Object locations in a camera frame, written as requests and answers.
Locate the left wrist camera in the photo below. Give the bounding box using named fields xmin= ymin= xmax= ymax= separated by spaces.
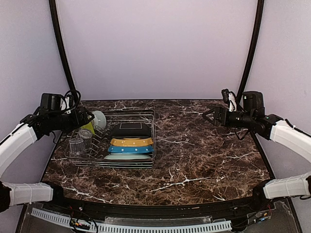
xmin=60 ymin=94 xmax=74 ymax=114

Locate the yellow polka dot plate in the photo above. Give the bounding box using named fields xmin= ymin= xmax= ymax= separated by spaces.
xmin=110 ymin=137 xmax=153 ymax=147

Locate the right black frame post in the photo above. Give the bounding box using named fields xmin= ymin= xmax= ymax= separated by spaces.
xmin=236 ymin=0 xmax=264 ymax=103

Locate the white slotted cable duct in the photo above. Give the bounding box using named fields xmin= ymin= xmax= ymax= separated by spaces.
xmin=31 ymin=208 xmax=232 ymax=233

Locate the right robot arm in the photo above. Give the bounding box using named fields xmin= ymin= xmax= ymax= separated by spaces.
xmin=202 ymin=89 xmax=311 ymax=200

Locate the metal wire dish rack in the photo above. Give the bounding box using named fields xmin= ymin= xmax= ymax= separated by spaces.
xmin=65 ymin=109 xmax=156 ymax=168

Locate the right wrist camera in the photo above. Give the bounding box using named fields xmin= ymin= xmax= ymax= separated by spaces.
xmin=221 ymin=89 xmax=237 ymax=112

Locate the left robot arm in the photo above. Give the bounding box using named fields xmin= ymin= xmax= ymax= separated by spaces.
xmin=0 ymin=90 xmax=95 ymax=212

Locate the left black frame post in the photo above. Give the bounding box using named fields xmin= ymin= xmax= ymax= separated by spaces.
xmin=49 ymin=0 xmax=76 ymax=90

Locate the clear ribbed glass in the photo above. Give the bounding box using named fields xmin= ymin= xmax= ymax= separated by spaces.
xmin=69 ymin=138 xmax=85 ymax=156

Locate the clear faceted glass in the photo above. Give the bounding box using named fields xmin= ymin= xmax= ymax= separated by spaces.
xmin=78 ymin=128 xmax=93 ymax=149

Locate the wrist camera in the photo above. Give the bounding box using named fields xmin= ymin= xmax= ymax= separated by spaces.
xmin=60 ymin=94 xmax=74 ymax=114
xmin=221 ymin=89 xmax=237 ymax=112

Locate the lime green bowl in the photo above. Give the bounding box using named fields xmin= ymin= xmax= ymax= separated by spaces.
xmin=81 ymin=120 xmax=95 ymax=134

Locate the light teal checkered bowl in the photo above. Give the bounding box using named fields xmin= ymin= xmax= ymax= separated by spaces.
xmin=92 ymin=110 xmax=106 ymax=129

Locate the black frame post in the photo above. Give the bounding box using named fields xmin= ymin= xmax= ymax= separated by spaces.
xmin=236 ymin=0 xmax=264 ymax=103
xmin=49 ymin=0 xmax=76 ymax=90

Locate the blue polka dot plate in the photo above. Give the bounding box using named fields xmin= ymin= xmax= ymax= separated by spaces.
xmin=108 ymin=146 xmax=154 ymax=154

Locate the pale green plate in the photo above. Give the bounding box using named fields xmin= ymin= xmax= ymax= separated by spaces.
xmin=104 ymin=153 xmax=152 ymax=160

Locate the black square floral plate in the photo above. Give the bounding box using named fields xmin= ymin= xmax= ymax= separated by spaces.
xmin=110 ymin=123 xmax=152 ymax=138

